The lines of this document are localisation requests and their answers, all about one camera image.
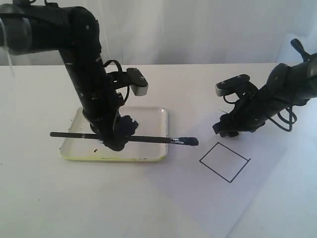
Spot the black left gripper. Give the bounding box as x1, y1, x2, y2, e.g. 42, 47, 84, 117
88, 109, 139, 151

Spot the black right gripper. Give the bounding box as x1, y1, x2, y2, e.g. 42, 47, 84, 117
212, 96, 265, 138

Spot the black paintbrush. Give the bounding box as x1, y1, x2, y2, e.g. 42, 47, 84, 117
50, 131, 199, 146

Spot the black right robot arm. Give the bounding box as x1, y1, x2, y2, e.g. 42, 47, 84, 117
212, 39, 317, 137

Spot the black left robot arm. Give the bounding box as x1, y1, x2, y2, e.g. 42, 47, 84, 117
0, 0, 148, 151

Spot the white paint tray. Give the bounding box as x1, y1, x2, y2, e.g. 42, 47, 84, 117
59, 106, 169, 162

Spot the white paper with square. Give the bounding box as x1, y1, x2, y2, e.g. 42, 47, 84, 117
147, 99, 317, 238

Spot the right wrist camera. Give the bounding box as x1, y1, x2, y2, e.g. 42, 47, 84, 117
215, 74, 258, 98

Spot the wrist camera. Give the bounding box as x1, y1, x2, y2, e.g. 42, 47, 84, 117
215, 74, 258, 98
126, 68, 149, 97

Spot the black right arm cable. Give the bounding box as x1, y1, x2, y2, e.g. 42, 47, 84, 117
268, 106, 298, 132

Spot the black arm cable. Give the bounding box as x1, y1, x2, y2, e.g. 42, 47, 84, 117
103, 59, 131, 105
268, 106, 298, 132

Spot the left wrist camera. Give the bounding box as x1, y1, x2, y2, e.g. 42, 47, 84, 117
126, 68, 149, 97

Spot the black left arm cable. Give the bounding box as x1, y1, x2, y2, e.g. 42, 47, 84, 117
103, 59, 131, 105

